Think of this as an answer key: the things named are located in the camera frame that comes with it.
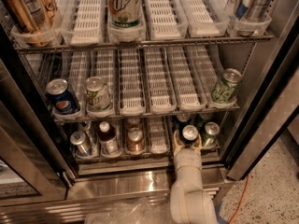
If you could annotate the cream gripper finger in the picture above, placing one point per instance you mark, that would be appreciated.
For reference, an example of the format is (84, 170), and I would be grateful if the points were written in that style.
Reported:
(198, 145)
(176, 143)

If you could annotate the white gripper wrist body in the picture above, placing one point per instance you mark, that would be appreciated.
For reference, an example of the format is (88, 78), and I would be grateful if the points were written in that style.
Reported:
(188, 155)

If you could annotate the blue pepsi can bottom front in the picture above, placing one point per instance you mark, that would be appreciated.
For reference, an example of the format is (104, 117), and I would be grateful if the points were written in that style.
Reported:
(188, 136)

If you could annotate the blue pepsi can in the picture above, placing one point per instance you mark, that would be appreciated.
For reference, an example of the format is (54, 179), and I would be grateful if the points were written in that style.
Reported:
(188, 136)
(180, 121)

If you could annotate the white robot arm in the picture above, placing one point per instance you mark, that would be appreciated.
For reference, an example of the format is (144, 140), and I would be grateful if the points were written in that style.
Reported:
(189, 203)

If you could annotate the green can bottom front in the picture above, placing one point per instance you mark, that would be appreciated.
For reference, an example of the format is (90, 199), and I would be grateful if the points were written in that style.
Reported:
(209, 133)

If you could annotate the green can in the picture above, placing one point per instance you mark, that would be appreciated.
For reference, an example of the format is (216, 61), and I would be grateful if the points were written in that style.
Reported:
(209, 133)
(201, 119)

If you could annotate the blue pepsi can bottom rear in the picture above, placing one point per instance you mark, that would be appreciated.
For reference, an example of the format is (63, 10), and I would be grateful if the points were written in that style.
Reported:
(180, 121)

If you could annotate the green can bottom rear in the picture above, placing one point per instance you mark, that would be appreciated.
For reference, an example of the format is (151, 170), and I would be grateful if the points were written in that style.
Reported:
(201, 119)

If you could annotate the copper can bottom front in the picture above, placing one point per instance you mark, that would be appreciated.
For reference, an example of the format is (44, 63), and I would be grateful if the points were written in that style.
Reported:
(135, 140)

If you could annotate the copper can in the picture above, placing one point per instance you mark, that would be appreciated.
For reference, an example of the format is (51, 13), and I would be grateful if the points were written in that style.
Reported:
(133, 123)
(135, 140)

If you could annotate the copper can bottom rear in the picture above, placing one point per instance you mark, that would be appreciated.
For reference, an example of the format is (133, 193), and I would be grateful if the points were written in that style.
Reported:
(133, 123)

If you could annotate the green can middle shelf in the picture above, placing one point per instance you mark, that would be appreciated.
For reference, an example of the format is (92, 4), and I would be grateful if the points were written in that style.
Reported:
(226, 87)

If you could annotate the fridge right door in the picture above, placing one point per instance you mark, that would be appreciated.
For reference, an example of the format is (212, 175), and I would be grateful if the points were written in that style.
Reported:
(268, 96)

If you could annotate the white 7up can middle shelf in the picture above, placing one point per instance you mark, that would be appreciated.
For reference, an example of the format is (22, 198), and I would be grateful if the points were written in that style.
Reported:
(98, 97)

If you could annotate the white 7up can shelf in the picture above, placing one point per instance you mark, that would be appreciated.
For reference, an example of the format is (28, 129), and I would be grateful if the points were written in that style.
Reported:
(125, 14)
(98, 97)

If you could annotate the silver can bottom rear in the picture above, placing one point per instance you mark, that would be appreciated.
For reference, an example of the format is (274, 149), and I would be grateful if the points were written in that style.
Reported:
(86, 126)

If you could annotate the silver can bottom front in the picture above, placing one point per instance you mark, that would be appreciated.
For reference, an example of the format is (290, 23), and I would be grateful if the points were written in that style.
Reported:
(80, 140)

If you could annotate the blue pepsi can middle shelf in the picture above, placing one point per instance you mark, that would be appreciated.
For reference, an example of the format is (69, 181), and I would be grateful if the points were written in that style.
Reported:
(62, 96)

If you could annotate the fridge left glass door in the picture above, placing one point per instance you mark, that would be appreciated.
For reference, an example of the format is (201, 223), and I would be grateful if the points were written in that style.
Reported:
(31, 143)

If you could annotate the blue silver can top shelf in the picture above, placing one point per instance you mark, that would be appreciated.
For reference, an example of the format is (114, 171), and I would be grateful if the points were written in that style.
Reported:
(237, 8)

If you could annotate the white 7up can top shelf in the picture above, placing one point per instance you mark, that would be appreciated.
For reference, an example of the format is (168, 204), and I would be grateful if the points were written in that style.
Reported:
(125, 14)

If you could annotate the silver can top right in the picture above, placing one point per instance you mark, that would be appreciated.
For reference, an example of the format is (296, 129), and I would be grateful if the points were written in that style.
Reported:
(254, 9)

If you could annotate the gold can top shelf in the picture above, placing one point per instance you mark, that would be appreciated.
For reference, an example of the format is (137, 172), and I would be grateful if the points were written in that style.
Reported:
(33, 21)

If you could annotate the blue floor tape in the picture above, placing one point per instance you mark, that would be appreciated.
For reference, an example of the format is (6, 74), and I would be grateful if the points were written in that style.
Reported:
(220, 219)

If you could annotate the brown bottle white cap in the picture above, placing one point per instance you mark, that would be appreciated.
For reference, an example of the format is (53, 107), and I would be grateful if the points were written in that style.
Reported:
(107, 138)

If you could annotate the bottom wire shelf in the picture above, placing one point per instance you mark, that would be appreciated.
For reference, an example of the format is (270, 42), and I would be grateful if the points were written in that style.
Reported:
(123, 157)

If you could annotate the wire shelf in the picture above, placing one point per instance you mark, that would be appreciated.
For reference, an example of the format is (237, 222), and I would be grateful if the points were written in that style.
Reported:
(221, 40)
(123, 157)
(113, 114)

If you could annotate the middle wire shelf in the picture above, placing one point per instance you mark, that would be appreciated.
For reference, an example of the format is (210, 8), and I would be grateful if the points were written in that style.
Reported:
(113, 114)

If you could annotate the top wire shelf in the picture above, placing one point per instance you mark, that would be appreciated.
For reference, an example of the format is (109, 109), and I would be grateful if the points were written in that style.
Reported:
(221, 40)

